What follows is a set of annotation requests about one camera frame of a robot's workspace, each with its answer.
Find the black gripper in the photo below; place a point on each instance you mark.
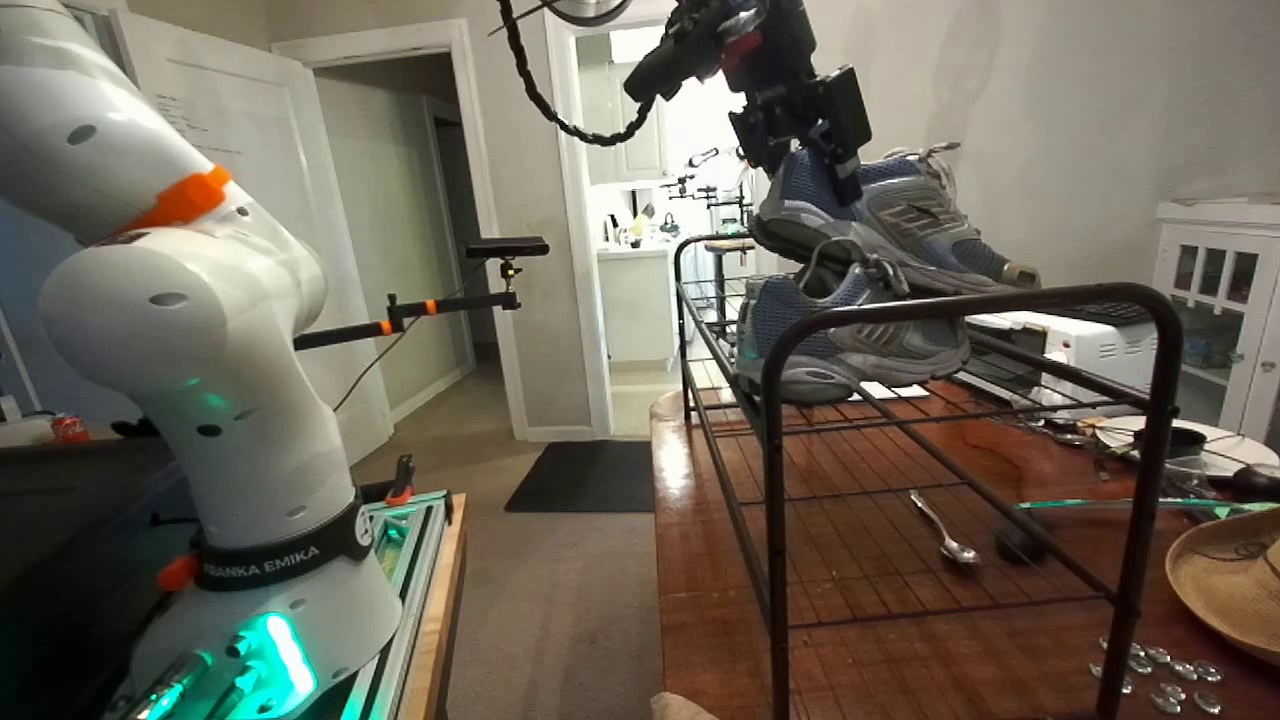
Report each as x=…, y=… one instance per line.
x=801, y=120

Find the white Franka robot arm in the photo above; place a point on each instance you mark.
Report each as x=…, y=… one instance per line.
x=225, y=344

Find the white plate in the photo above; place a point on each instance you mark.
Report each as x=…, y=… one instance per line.
x=1145, y=432

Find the clear glass pebble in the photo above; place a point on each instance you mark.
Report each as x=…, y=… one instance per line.
x=1204, y=700
x=1165, y=699
x=1143, y=659
x=1105, y=674

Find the white box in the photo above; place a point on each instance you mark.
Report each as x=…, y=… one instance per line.
x=1065, y=350

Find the black metal shoe rack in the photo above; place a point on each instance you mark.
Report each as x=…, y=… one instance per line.
x=778, y=534

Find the black boom camera stand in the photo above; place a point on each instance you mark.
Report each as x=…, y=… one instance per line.
x=440, y=304

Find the small black object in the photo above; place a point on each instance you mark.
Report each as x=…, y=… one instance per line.
x=1021, y=546

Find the white door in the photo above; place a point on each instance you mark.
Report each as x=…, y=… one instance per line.
x=242, y=144

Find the wooden workbench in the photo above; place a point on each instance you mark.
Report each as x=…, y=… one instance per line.
x=432, y=640

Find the grey blue sneaker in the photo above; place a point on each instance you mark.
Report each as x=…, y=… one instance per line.
x=921, y=220
x=852, y=352

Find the metal spoon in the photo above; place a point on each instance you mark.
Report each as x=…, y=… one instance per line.
x=961, y=549

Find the white cabinet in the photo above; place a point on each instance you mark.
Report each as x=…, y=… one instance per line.
x=1223, y=304

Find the black door mat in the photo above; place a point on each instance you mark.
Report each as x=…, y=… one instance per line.
x=587, y=477

